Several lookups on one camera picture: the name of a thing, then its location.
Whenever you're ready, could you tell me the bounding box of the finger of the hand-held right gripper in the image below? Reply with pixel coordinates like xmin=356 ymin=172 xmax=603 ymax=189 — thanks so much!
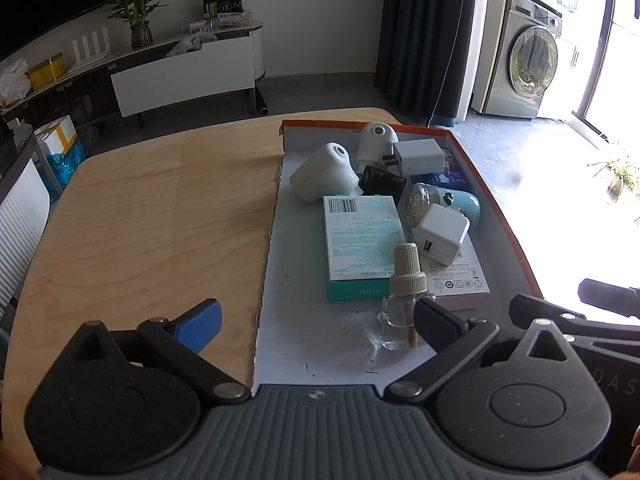
xmin=509 ymin=294 xmax=640 ymax=351
xmin=577 ymin=278 xmax=640 ymax=318

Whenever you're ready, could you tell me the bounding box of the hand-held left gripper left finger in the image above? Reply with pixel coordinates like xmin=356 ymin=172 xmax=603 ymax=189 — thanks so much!
xmin=65 ymin=299 xmax=251 ymax=405

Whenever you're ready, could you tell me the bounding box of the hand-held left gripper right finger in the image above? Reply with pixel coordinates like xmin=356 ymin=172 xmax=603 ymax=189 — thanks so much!
xmin=384 ymin=296 xmax=581 ymax=405

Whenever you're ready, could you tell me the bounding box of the clear liquid refill bottle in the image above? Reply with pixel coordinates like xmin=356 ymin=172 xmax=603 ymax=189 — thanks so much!
xmin=376 ymin=242 xmax=428 ymax=351

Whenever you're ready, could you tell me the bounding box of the white barcode box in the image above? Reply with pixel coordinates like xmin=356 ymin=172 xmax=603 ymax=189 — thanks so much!
xmin=420 ymin=247 xmax=491 ymax=311

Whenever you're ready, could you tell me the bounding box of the white rounded charger adapter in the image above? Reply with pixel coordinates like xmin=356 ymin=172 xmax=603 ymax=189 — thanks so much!
xmin=412 ymin=203 xmax=471 ymax=266

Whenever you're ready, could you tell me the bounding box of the teal bandage box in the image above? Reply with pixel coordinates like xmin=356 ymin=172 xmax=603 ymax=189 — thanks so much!
xmin=322 ymin=195 xmax=407 ymax=302

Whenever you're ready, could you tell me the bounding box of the orange-edged cardboard box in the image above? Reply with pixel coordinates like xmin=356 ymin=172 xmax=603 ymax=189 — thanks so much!
xmin=250 ymin=120 xmax=546 ymax=396

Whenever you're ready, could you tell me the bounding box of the light blue toothpick holder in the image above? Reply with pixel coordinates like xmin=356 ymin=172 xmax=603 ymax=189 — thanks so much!
xmin=406 ymin=182 xmax=481 ymax=233

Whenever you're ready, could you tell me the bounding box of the black charger adapter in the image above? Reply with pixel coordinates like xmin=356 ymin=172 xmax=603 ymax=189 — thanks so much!
xmin=360 ymin=164 xmax=407 ymax=206

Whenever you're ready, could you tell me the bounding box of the large white plug-in repeller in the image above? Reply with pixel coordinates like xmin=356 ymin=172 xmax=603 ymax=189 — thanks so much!
xmin=290 ymin=142 xmax=361 ymax=203

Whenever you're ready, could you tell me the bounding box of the outdoor potted plant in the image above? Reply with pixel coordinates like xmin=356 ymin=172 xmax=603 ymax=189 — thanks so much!
xmin=590 ymin=152 xmax=640 ymax=196

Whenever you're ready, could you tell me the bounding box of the blue packet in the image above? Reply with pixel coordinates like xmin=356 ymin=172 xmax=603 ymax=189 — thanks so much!
xmin=435 ymin=157 xmax=468 ymax=186

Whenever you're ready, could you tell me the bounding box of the small white plug-in repeller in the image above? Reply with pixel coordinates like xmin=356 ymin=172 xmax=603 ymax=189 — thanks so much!
xmin=356 ymin=122 xmax=399 ymax=173

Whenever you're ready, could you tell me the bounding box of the blue plastic bag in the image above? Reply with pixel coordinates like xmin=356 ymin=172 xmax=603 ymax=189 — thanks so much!
xmin=42 ymin=137 xmax=90 ymax=196

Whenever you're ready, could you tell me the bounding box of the curved black-topped ribbed counter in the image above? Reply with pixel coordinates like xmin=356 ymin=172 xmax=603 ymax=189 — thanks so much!
xmin=0 ymin=127 xmax=51 ymax=321

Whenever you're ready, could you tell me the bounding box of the white and yellow carton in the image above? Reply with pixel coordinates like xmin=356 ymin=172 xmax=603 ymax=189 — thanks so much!
xmin=34 ymin=116 xmax=78 ymax=161

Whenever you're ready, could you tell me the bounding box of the white television cabinet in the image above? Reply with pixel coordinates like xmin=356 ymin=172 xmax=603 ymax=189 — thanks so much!
xmin=0 ymin=20 xmax=268 ymax=128

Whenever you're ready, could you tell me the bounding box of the silver washing machine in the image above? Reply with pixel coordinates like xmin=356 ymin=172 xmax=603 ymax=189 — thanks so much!
xmin=470 ymin=0 xmax=563 ymax=121

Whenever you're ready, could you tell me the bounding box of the grey plastic bag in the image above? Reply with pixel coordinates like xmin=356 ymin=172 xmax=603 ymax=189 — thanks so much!
xmin=166 ymin=31 xmax=218 ymax=57

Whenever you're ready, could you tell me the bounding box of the white router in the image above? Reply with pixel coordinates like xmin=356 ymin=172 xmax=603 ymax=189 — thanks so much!
xmin=67 ymin=30 xmax=113 ymax=73

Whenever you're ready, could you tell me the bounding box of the dark blue curtain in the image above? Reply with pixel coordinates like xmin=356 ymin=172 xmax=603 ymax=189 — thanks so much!
xmin=374 ymin=0 xmax=493 ymax=123

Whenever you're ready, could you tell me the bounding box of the yellow box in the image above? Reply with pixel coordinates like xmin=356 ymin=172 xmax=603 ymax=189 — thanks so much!
xmin=27 ymin=52 xmax=66 ymax=92

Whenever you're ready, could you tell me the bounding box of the potted plant in dark vase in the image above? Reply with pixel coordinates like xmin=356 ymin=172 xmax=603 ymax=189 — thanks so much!
xmin=102 ymin=0 xmax=161 ymax=51

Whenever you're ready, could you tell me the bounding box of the clear plastic organizer box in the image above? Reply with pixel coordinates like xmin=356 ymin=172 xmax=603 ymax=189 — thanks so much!
xmin=212 ymin=10 xmax=251 ymax=28
xmin=180 ymin=17 xmax=216 ymax=36

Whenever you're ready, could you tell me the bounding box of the white plastic bag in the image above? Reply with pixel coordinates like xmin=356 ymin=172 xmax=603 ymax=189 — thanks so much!
xmin=0 ymin=58 xmax=31 ymax=106

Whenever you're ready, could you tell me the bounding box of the black and green box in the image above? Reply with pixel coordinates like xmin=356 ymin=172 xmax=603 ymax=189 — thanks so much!
xmin=201 ymin=0 xmax=244 ymax=18

